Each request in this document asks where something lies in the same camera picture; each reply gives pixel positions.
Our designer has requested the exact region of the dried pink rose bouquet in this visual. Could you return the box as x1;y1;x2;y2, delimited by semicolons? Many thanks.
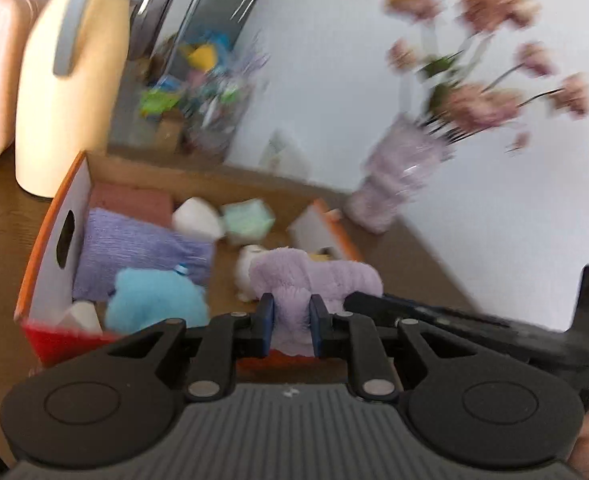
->
381;0;589;155

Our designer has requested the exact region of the pinkish brown folded towel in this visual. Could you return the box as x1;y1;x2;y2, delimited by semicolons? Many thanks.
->
90;182;176;227

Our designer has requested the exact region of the white plush toy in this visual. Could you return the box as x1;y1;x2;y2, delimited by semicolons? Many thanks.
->
236;244;271;304

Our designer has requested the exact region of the blue bag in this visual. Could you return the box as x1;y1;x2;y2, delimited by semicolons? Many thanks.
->
194;29;235;56

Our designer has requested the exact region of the white soft roll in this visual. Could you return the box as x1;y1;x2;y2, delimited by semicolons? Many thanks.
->
171;197;226;241

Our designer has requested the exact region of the light green soft block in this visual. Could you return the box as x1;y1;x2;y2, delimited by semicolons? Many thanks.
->
221;198;276;249

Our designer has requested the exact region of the yellow bag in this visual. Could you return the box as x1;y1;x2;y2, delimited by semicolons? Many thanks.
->
180;43;218;73

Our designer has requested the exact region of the lavender ribbed towel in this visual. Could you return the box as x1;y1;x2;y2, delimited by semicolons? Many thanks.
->
71;207;216;303

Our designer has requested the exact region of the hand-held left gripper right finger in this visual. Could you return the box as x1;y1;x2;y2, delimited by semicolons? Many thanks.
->
309;293;481;402

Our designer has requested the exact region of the lilac plush towel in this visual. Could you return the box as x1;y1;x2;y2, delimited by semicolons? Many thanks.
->
248;247;384;358

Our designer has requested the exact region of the cream bottle with grey handle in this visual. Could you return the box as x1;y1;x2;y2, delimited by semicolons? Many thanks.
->
14;0;134;199

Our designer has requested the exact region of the wire storage cart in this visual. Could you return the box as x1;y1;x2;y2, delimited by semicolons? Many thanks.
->
182;67;255;158

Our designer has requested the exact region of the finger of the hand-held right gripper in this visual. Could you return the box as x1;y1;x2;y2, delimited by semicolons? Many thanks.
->
343;290;571;367

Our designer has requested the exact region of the light blue plush towel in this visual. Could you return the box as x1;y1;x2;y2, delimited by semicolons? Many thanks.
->
104;267;210;335

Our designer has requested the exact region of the green packet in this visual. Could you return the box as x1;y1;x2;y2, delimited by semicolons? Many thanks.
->
139;87;181;117

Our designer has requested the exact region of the orange and red cardboard box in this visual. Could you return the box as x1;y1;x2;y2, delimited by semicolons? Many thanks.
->
13;150;370;368

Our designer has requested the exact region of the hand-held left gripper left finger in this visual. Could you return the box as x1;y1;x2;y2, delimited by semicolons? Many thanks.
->
102;293;276;402

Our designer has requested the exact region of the purple ribbed vase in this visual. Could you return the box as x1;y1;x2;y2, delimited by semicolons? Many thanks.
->
344;112;456;234

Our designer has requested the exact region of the grey refrigerator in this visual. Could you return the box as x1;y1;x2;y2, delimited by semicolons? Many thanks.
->
128;0;288;63

